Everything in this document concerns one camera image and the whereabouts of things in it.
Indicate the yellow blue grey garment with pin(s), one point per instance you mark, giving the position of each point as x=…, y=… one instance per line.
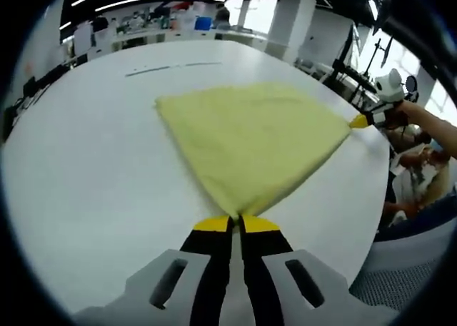
x=257, y=140

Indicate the grey mesh chair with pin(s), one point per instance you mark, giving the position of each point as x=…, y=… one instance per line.
x=392, y=283

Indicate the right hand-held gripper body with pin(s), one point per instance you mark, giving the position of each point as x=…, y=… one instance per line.
x=389, y=88

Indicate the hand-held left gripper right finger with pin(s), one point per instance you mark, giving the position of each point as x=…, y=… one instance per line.
x=264, y=269

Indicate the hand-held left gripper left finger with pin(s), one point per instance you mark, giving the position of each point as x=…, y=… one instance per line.
x=210, y=269

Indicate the blue storage box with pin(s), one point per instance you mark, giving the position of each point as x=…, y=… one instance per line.
x=202, y=23

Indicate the person's right hand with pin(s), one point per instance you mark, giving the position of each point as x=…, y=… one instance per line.
x=396, y=115

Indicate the white lab counter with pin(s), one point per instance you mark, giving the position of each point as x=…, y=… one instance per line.
x=160, y=37

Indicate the white square column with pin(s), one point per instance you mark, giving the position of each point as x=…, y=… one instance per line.
x=289, y=23

